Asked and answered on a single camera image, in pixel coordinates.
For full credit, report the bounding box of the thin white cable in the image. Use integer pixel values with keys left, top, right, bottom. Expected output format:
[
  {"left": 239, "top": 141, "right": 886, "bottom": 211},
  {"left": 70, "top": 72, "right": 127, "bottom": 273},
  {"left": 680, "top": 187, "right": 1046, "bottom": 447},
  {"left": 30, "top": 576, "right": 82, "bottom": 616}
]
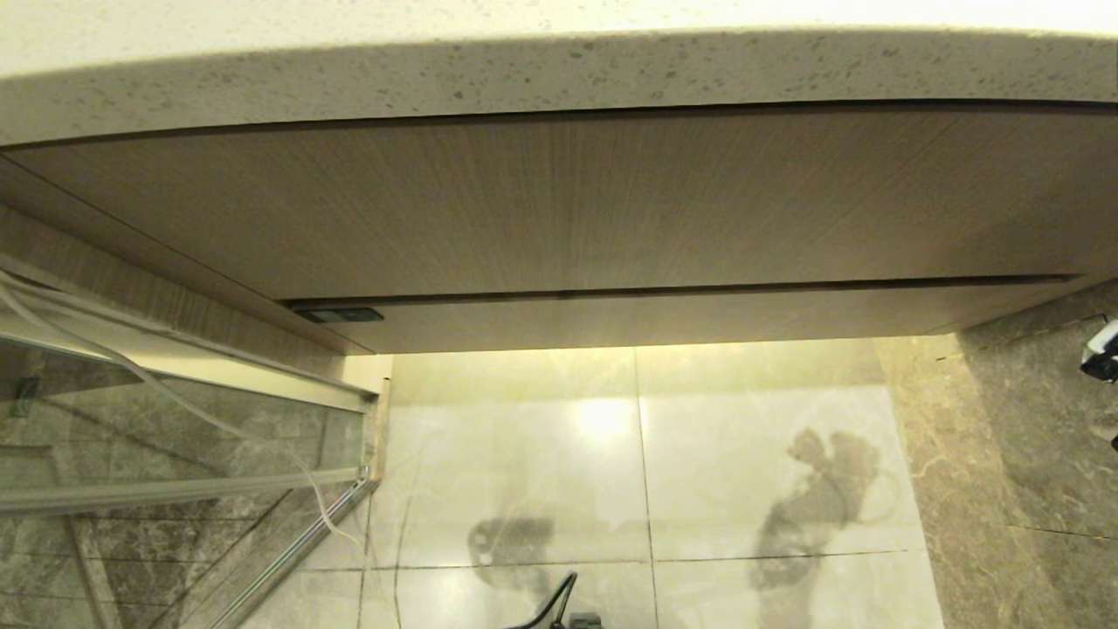
[{"left": 0, "top": 265, "right": 369, "bottom": 550}]

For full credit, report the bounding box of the dark green label plate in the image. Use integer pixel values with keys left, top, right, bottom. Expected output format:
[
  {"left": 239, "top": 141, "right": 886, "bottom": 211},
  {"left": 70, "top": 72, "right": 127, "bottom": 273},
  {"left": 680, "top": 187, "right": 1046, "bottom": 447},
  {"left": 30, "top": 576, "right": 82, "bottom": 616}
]
[{"left": 293, "top": 305, "right": 386, "bottom": 326}]

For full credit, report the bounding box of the glass shower partition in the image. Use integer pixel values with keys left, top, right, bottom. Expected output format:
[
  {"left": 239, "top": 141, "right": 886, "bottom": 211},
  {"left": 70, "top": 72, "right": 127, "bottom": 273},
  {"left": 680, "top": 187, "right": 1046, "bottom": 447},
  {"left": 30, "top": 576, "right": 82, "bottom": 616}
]
[{"left": 0, "top": 252, "right": 394, "bottom": 629}]

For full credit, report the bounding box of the thin black cable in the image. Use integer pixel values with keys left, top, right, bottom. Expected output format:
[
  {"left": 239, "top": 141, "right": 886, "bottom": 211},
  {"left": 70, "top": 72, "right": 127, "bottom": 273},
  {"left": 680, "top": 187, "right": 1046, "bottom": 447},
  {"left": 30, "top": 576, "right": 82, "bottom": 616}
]
[{"left": 507, "top": 571, "right": 578, "bottom": 629}]

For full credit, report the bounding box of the chrome floor rail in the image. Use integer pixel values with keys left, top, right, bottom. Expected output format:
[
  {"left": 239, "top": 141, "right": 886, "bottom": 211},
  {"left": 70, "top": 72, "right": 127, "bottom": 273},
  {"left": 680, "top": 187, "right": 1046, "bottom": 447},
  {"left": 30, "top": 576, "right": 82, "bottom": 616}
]
[{"left": 205, "top": 476, "right": 382, "bottom": 629}]

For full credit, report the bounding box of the wooden cabinet side panel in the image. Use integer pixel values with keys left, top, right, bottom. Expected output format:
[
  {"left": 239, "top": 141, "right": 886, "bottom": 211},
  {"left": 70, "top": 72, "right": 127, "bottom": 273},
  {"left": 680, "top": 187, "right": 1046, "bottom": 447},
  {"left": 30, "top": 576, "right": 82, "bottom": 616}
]
[{"left": 0, "top": 153, "right": 350, "bottom": 378}]

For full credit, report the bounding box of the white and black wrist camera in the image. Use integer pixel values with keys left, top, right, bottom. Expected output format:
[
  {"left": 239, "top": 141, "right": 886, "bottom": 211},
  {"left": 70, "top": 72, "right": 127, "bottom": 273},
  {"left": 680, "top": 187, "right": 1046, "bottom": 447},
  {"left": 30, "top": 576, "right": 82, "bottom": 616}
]
[{"left": 1080, "top": 318, "right": 1118, "bottom": 384}]

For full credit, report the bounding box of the wooden vanity drawer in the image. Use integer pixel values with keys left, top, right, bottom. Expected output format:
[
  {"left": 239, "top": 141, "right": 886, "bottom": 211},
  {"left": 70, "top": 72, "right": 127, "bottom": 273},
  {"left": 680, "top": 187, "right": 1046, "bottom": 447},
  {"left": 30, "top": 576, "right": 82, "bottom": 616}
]
[{"left": 284, "top": 273, "right": 1093, "bottom": 356}]

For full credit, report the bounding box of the fixed wooden cabinet front panel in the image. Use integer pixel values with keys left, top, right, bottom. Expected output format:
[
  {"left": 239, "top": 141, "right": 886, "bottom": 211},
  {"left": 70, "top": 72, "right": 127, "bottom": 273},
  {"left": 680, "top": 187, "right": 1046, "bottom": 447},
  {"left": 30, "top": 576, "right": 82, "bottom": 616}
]
[{"left": 4, "top": 103, "right": 1118, "bottom": 303}]

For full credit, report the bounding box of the speckled stone countertop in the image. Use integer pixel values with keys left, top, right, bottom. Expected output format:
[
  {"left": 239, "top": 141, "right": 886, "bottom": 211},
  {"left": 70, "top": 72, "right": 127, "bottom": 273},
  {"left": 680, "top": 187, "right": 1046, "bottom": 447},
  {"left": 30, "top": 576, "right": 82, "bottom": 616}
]
[{"left": 0, "top": 0, "right": 1118, "bottom": 146}]

